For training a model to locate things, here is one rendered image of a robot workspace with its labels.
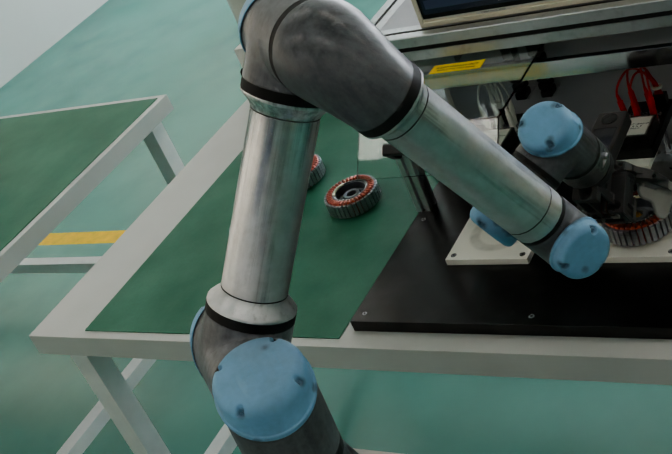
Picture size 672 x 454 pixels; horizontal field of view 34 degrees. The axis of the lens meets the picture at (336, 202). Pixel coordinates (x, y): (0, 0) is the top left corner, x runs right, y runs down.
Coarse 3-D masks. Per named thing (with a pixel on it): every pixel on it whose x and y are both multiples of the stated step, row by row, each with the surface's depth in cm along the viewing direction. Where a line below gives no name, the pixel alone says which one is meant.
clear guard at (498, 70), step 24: (528, 48) 173; (456, 72) 176; (480, 72) 172; (504, 72) 169; (456, 96) 168; (480, 96) 165; (504, 96) 162; (480, 120) 160; (360, 144) 171; (360, 168) 170; (384, 168) 168; (408, 168) 165
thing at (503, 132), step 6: (516, 114) 192; (522, 114) 192; (504, 120) 192; (504, 132) 184; (510, 132) 183; (504, 138) 182; (510, 138) 183; (516, 138) 185; (504, 144) 181; (510, 144) 183; (516, 144) 184; (510, 150) 183
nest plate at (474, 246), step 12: (468, 228) 190; (480, 228) 188; (456, 240) 188; (468, 240) 187; (480, 240) 185; (492, 240) 184; (456, 252) 185; (468, 252) 184; (480, 252) 182; (492, 252) 181; (504, 252) 180; (516, 252) 178; (528, 252) 177; (456, 264) 184; (468, 264) 183; (480, 264) 181; (492, 264) 180
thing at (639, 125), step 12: (648, 108) 177; (660, 108) 176; (636, 120) 171; (648, 120) 170; (660, 120) 173; (636, 132) 168; (648, 132) 167; (660, 132) 171; (624, 144) 169; (636, 144) 168; (648, 144) 167; (624, 156) 170; (636, 156) 169; (648, 156) 168; (648, 168) 167
